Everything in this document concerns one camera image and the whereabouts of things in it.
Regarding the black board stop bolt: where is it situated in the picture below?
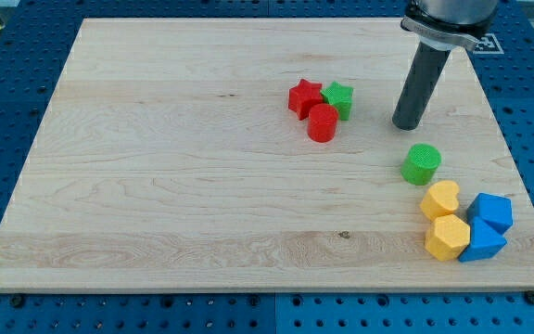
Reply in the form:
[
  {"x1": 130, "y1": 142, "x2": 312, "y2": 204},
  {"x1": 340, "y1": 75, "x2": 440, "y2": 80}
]
[
  {"x1": 523, "y1": 290, "x2": 534, "y2": 305},
  {"x1": 9, "y1": 294, "x2": 26, "y2": 309}
]

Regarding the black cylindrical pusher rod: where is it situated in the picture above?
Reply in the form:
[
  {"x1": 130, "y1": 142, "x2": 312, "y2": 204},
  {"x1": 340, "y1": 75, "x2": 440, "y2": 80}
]
[{"x1": 392, "y1": 42, "x2": 451, "y2": 131}]

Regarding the blue triangle block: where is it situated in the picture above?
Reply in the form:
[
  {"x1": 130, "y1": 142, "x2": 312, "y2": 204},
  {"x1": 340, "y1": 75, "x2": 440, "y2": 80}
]
[{"x1": 458, "y1": 216, "x2": 507, "y2": 263}]

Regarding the red cylinder block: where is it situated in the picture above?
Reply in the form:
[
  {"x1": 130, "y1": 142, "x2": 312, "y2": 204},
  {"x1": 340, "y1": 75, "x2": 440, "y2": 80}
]
[{"x1": 307, "y1": 103, "x2": 339, "y2": 143}]

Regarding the green cylinder block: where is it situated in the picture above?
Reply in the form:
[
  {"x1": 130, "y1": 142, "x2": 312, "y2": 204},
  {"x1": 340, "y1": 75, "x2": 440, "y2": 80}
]
[{"x1": 400, "y1": 143, "x2": 441, "y2": 186}]

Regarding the green star block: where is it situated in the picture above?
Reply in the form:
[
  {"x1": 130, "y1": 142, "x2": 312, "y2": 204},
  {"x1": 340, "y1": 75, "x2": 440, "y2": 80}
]
[{"x1": 321, "y1": 82, "x2": 354, "y2": 121}]

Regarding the yellow hexagon block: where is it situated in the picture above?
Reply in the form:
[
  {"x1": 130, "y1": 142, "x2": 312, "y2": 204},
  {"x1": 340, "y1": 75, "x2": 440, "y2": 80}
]
[{"x1": 425, "y1": 214, "x2": 471, "y2": 261}]

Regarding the fiducial marker tag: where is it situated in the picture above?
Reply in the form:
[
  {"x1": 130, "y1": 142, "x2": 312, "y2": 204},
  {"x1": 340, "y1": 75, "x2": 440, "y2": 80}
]
[{"x1": 473, "y1": 32, "x2": 504, "y2": 55}]

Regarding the blue pentagon block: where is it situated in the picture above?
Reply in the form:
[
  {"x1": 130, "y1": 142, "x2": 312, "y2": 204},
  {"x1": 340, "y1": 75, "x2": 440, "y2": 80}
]
[{"x1": 466, "y1": 193, "x2": 514, "y2": 235}]

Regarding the yellow heart block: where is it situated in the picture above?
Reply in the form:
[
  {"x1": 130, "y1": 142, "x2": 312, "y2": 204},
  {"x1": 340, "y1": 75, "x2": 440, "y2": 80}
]
[{"x1": 420, "y1": 180, "x2": 460, "y2": 221}]

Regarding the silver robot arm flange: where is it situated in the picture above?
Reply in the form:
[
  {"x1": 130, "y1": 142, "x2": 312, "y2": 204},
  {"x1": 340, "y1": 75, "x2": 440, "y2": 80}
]
[{"x1": 400, "y1": 0, "x2": 498, "y2": 51}]

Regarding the light wooden board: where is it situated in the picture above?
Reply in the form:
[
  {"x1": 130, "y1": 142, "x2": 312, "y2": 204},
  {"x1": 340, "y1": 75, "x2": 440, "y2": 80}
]
[{"x1": 0, "y1": 19, "x2": 534, "y2": 293}]

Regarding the red star block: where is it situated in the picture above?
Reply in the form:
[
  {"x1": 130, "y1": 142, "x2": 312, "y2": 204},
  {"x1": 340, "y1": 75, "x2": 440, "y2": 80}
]
[{"x1": 288, "y1": 79, "x2": 324, "y2": 121}]

